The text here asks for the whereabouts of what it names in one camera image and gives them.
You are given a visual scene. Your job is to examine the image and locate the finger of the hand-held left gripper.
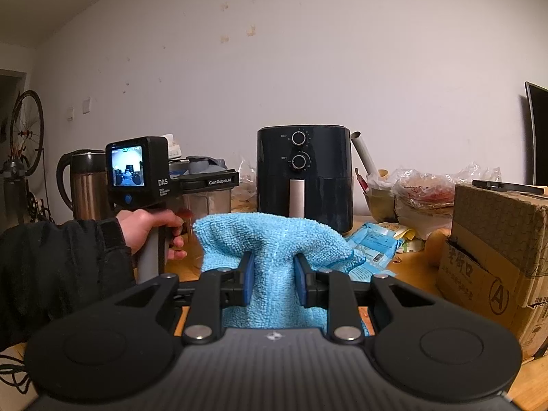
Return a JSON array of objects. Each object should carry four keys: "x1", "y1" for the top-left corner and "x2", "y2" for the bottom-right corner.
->
[{"x1": 182, "y1": 181, "x2": 239, "y2": 196}]

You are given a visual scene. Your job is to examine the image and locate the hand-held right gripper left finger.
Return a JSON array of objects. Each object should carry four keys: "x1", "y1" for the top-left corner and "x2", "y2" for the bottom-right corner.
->
[{"x1": 115, "y1": 251, "x2": 256, "y2": 346}]

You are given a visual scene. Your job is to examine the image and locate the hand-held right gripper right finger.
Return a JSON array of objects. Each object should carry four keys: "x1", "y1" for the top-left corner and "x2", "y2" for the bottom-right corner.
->
[{"x1": 294, "y1": 253, "x2": 434, "y2": 344}]

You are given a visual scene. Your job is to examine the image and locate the blue microfibre cloth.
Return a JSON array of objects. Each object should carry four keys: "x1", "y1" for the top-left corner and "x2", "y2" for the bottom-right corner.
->
[{"x1": 192, "y1": 211, "x2": 369, "y2": 337}]

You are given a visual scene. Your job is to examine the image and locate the person's left forearm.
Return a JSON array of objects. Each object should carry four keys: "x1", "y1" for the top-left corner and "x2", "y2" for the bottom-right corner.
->
[{"x1": 0, "y1": 217, "x2": 138, "y2": 352}]

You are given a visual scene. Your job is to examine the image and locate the person's left hand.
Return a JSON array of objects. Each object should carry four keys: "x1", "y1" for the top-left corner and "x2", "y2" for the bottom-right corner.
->
[{"x1": 116, "y1": 208, "x2": 189, "y2": 262}]

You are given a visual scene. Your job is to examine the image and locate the tissue box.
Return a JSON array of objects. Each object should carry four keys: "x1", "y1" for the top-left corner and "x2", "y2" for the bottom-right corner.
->
[{"x1": 164, "y1": 133, "x2": 185, "y2": 159}]

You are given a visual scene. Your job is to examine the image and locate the plastic bag of flatbread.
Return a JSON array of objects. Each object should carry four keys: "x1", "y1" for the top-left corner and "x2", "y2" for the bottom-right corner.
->
[{"x1": 231, "y1": 158, "x2": 260, "y2": 215}]

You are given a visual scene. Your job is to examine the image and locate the steel electric kettle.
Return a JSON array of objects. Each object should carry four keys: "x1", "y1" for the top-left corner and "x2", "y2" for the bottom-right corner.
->
[{"x1": 56, "y1": 148, "x2": 112, "y2": 224}]

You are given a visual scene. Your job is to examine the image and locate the black air fryer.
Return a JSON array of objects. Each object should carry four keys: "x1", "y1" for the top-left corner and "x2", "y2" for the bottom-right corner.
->
[{"x1": 256, "y1": 124, "x2": 354, "y2": 236}]

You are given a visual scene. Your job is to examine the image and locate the plastic tub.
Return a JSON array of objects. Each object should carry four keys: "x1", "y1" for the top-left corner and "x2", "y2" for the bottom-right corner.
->
[{"x1": 363, "y1": 171, "x2": 397, "y2": 224}]

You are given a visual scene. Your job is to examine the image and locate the yellow paper packets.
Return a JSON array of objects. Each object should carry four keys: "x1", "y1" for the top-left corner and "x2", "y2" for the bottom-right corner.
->
[{"x1": 376, "y1": 221, "x2": 425, "y2": 253}]

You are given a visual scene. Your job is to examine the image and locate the yellow fruit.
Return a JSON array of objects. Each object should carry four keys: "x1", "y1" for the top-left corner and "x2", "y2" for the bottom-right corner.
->
[{"x1": 423, "y1": 231, "x2": 450, "y2": 269}]

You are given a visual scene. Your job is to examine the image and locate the white cardboard tube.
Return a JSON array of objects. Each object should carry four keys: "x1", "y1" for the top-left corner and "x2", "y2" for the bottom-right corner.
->
[{"x1": 350, "y1": 131, "x2": 380, "y2": 176}]

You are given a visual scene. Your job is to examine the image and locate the bicycle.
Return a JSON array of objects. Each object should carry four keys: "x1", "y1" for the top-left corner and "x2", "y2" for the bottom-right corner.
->
[{"x1": 0, "y1": 89, "x2": 54, "y2": 224}]

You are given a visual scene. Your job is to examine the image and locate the clear plastic food bag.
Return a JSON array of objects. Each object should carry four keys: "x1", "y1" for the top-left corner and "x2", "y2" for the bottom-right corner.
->
[{"x1": 393, "y1": 162, "x2": 502, "y2": 241}]

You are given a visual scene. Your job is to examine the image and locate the large cardboard box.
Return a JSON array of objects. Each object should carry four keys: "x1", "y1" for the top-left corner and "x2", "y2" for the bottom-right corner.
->
[{"x1": 436, "y1": 182, "x2": 548, "y2": 359}]

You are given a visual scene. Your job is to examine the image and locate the black flat device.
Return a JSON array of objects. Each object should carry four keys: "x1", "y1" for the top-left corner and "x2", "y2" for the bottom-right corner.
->
[{"x1": 472, "y1": 178, "x2": 546, "y2": 192}]

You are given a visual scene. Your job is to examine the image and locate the black television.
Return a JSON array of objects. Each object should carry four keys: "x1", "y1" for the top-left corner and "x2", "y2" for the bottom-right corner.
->
[{"x1": 524, "y1": 81, "x2": 548, "y2": 187}]

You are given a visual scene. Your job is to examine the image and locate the thin black cable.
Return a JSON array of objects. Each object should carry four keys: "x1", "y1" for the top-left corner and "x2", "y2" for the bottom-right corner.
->
[{"x1": 0, "y1": 346, "x2": 34, "y2": 395}]

